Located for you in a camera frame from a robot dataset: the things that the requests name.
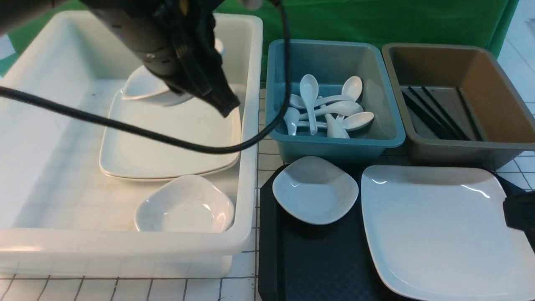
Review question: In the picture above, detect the brown plastic bin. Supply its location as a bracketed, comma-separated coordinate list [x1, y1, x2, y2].
[382, 43, 535, 169]

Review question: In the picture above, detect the lower white square plate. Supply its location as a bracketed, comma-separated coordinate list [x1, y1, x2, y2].
[99, 157, 240, 182]

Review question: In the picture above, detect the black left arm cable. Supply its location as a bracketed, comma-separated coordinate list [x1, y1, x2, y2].
[0, 0, 292, 155]

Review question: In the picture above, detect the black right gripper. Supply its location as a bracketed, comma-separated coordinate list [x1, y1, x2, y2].
[503, 191, 535, 251]

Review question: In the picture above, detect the white bowl in tub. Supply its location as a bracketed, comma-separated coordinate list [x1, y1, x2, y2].
[134, 175, 235, 233]

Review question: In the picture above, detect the top white square plate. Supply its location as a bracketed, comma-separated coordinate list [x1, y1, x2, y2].
[99, 81, 242, 179]

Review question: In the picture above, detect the white soup spoon back left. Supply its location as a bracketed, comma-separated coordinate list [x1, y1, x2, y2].
[289, 94, 356, 110]

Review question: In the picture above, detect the teal plastic bin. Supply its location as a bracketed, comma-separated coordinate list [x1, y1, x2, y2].
[270, 39, 405, 163]

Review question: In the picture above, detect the black chopstick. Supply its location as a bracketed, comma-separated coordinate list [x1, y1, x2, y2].
[402, 91, 451, 139]
[407, 86, 471, 141]
[455, 87, 484, 141]

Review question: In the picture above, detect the black serving tray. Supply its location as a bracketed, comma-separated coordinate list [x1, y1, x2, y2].
[258, 164, 526, 301]

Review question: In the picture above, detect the white ceramic soup spoon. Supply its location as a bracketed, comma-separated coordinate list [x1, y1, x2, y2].
[300, 74, 319, 136]

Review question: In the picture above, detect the white bowl tray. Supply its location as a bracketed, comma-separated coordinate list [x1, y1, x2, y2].
[113, 65, 213, 107]
[273, 156, 359, 226]

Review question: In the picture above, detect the large white rice plate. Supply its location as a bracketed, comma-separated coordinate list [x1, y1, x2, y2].
[360, 165, 535, 301]

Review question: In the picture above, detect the black chopstick right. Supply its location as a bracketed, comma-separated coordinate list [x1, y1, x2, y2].
[455, 87, 484, 141]

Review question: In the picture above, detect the white square plate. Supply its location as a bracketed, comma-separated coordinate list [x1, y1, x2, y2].
[99, 81, 242, 179]
[99, 157, 240, 182]

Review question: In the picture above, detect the large white plastic tub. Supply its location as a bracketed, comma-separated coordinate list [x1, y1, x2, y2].
[0, 11, 258, 278]

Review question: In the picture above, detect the white soup spoon long middle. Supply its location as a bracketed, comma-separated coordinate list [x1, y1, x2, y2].
[313, 101, 364, 116]

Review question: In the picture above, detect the white soup spoon upper right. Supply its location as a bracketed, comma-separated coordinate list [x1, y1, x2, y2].
[341, 76, 363, 102]

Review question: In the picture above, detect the black chopstick middle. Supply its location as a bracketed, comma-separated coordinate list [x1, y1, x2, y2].
[407, 86, 471, 141]

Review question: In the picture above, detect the black chopstick left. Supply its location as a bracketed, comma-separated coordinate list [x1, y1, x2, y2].
[402, 91, 451, 139]

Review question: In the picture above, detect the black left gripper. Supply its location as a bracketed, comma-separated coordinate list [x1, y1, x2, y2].
[83, 0, 240, 118]

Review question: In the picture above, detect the white soup spoon front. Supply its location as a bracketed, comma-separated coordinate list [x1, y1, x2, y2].
[324, 114, 350, 139]

